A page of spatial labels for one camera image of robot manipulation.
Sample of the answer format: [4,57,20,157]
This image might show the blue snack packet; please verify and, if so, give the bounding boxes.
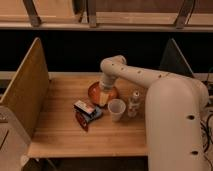
[82,107,103,123]

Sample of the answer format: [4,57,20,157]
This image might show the black cables on floor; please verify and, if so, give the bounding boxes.
[199,113,213,158]

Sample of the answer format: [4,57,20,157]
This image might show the right dark side panel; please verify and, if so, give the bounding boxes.
[159,38,194,78]

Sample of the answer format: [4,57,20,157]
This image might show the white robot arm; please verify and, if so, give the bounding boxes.
[100,55,209,171]

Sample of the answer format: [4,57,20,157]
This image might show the left wooden side panel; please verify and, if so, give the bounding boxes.
[0,38,49,145]

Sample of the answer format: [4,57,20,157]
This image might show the dark red snack packet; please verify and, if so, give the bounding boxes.
[75,112,88,131]

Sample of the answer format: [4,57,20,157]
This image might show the translucent plastic cup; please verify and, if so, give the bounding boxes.
[107,99,126,122]

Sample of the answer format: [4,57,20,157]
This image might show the white red small box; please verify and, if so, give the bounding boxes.
[74,100,95,115]

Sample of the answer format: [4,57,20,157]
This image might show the orange round plate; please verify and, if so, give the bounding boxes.
[88,82,119,107]

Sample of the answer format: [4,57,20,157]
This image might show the wooden shelf with brackets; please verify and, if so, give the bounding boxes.
[0,0,213,32]

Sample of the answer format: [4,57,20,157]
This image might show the clear plastic bottle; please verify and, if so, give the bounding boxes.
[127,90,140,117]

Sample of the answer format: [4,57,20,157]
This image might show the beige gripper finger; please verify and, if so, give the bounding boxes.
[99,91,109,104]

